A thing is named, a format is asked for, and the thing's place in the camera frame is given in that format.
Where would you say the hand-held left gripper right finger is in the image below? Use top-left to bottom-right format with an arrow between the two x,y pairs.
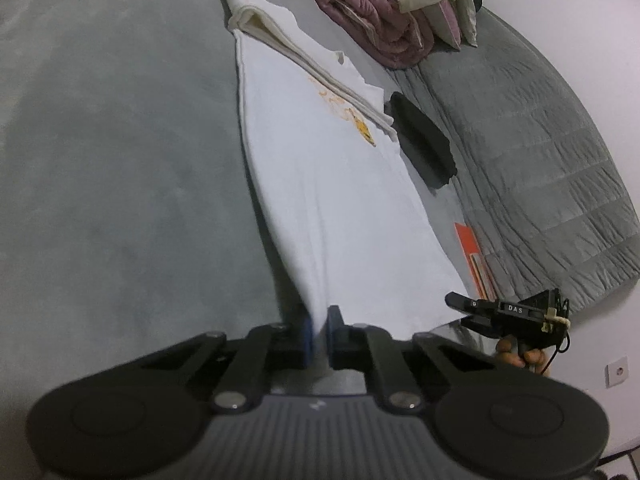
326,305 -> 496,415

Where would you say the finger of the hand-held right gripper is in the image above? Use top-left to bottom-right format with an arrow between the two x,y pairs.
445,291 -> 494,314
459,314 -> 502,338

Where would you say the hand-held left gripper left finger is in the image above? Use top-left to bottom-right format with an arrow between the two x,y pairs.
142,316 -> 317,415

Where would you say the white printed sweatshirt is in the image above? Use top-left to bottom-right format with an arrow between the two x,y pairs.
215,0 -> 471,386

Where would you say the person's right hand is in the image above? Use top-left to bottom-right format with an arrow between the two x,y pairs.
495,337 -> 551,378

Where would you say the orange booklet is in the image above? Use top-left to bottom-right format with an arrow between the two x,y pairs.
454,222 -> 498,301

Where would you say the grey quilted blanket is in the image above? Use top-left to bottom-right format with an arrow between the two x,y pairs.
387,7 -> 640,313

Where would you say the black folded garment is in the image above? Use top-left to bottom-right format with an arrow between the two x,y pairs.
384,91 -> 458,191

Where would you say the white patterned pillow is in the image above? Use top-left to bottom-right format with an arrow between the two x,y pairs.
452,0 -> 481,48

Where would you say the pink rolled quilt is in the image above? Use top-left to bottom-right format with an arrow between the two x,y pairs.
285,0 -> 436,70

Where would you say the white wall socket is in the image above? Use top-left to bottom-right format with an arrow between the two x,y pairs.
605,355 -> 630,387

